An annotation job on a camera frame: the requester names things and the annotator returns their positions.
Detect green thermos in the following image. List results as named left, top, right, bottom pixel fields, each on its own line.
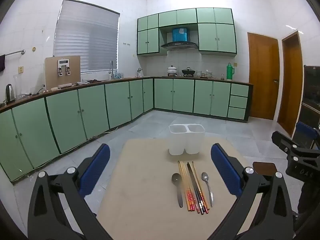
left=226, top=62, right=235, bottom=80

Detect brown wooden door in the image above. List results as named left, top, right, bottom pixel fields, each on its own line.
left=277, top=31, right=303, bottom=137
left=247, top=32, right=280, bottom=120

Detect dark grey spoon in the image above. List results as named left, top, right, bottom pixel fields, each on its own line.
left=171, top=173, right=184, bottom=208

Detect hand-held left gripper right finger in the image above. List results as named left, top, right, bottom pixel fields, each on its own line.
left=211, top=144, right=294, bottom=240

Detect silver metal spoon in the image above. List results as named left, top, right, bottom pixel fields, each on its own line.
left=201, top=172, right=214, bottom=207

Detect metal towel rail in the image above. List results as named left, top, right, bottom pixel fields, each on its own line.
left=4, top=49, right=26, bottom=56

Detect brown wooden board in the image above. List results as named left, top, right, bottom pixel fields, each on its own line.
left=45, top=56, right=81, bottom=88

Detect white window blind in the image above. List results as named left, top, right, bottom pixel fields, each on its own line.
left=53, top=0, right=120, bottom=74

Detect brown red-patterned chopstick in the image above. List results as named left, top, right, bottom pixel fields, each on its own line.
left=183, top=162, right=200, bottom=212
left=191, top=161, right=209, bottom=210

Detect green base cabinets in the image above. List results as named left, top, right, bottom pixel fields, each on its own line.
left=0, top=76, right=253, bottom=182

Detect black range hood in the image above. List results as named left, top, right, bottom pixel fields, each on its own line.
left=160, top=27, right=199, bottom=51

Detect brown stool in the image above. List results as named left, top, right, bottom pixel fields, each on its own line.
left=252, top=162, right=277, bottom=178

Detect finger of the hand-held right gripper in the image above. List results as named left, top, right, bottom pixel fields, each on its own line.
left=272, top=131, right=300, bottom=154
left=292, top=122, right=320, bottom=150

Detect light wood orange-striped chopstick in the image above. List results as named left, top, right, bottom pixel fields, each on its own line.
left=181, top=161, right=194, bottom=211
left=178, top=161, right=191, bottom=210

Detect steel electric kettle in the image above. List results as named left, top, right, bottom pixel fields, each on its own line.
left=5, top=84, right=16, bottom=104

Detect white two-compartment utensil holder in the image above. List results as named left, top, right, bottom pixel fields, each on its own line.
left=169, top=124, right=205, bottom=155

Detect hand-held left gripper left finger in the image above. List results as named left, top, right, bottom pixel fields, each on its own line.
left=27, top=144, right=113, bottom=240

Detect green wall cabinets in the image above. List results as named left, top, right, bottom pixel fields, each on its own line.
left=137, top=7, right=237, bottom=57

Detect black gold-banded chopstick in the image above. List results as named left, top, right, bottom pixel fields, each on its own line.
left=188, top=164, right=207, bottom=214
left=187, top=163, right=203, bottom=214

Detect black cabinet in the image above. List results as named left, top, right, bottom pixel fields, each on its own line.
left=299, top=65, right=320, bottom=135

